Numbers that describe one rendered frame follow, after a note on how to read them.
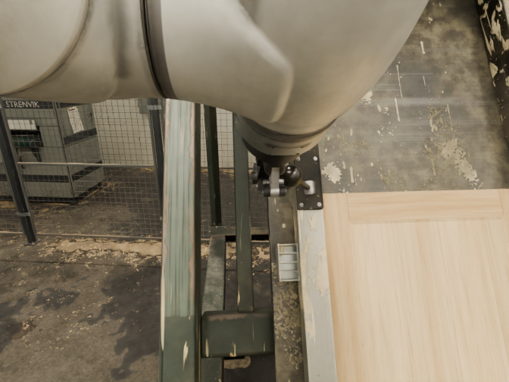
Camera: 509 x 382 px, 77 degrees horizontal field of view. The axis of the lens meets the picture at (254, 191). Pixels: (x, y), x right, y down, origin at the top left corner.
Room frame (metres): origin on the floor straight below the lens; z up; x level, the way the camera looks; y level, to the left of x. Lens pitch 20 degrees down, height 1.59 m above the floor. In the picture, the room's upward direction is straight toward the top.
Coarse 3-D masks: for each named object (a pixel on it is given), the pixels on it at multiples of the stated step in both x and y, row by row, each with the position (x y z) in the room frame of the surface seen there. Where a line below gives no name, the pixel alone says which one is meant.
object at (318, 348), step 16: (304, 224) 0.54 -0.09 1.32; (320, 224) 0.54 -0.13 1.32; (304, 240) 0.53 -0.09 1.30; (320, 240) 0.53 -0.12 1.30; (304, 256) 0.51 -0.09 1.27; (320, 256) 0.51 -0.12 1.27; (304, 272) 0.49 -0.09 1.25; (320, 272) 0.50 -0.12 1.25; (304, 288) 0.48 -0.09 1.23; (320, 288) 0.48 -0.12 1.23; (304, 304) 0.46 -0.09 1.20; (320, 304) 0.47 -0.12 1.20; (304, 320) 0.45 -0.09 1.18; (320, 320) 0.45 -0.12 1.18; (304, 336) 0.44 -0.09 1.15; (320, 336) 0.44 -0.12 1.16; (304, 352) 0.43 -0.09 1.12; (320, 352) 0.42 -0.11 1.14; (304, 368) 0.43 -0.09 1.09; (320, 368) 0.41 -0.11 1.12
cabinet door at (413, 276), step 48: (384, 192) 0.61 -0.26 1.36; (432, 192) 0.61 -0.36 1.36; (480, 192) 0.62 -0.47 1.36; (336, 240) 0.55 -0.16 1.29; (384, 240) 0.56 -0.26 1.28; (432, 240) 0.56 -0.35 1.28; (480, 240) 0.57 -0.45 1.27; (336, 288) 0.50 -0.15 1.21; (384, 288) 0.51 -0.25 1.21; (432, 288) 0.51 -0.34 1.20; (480, 288) 0.51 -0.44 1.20; (336, 336) 0.45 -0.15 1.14; (384, 336) 0.46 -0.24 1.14; (432, 336) 0.46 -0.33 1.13; (480, 336) 0.47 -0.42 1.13
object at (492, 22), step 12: (480, 0) 0.88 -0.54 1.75; (492, 0) 0.84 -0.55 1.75; (504, 0) 0.81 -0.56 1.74; (480, 12) 0.87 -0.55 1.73; (492, 12) 0.83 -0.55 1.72; (504, 12) 0.80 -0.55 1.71; (480, 24) 0.86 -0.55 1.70; (492, 24) 0.83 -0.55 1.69; (504, 24) 0.79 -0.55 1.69; (492, 36) 0.82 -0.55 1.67; (504, 36) 0.78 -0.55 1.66; (492, 48) 0.81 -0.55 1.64; (504, 48) 0.77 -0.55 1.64; (492, 60) 0.80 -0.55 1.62; (504, 60) 0.76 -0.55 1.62; (492, 72) 0.79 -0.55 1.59; (504, 72) 0.76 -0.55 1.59; (504, 84) 0.75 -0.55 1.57; (504, 96) 0.74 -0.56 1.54; (504, 108) 0.73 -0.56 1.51; (504, 120) 0.72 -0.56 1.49; (504, 132) 0.71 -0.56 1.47
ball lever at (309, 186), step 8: (288, 168) 0.48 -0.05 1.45; (296, 168) 0.48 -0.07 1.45; (280, 176) 0.48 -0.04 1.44; (288, 176) 0.48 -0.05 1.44; (296, 176) 0.48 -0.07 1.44; (288, 184) 0.48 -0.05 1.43; (296, 184) 0.48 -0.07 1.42; (304, 184) 0.54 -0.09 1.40; (312, 184) 0.57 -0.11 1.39; (304, 192) 0.56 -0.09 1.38; (312, 192) 0.56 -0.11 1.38
